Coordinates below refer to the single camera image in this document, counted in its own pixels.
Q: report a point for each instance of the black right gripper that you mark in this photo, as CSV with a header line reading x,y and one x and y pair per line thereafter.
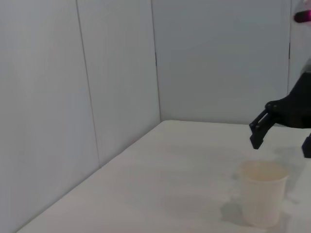
x,y
296,109

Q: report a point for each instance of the white paper cup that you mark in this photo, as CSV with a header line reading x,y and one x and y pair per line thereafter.
x,y
262,201

